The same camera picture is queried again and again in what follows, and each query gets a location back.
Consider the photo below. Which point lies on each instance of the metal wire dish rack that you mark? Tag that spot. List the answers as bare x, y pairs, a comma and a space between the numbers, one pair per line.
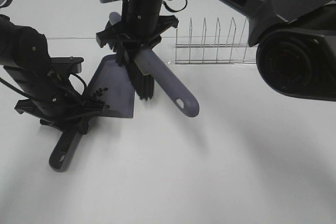
221, 45

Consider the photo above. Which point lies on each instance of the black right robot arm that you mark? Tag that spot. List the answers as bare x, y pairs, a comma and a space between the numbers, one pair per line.
295, 42

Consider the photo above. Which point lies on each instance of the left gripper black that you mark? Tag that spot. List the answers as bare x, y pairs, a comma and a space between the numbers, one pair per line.
51, 97

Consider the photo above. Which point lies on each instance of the purple plastic dustpan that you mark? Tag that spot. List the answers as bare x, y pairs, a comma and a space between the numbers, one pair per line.
119, 97

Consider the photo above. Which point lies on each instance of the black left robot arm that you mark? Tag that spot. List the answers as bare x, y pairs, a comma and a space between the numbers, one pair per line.
24, 47

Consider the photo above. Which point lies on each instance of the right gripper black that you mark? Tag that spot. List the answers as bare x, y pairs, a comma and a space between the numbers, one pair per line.
140, 22

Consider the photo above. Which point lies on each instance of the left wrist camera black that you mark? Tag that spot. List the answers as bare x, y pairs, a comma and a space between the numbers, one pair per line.
67, 65

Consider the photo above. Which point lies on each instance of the pile of coffee beans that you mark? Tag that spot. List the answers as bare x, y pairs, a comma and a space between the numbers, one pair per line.
98, 95

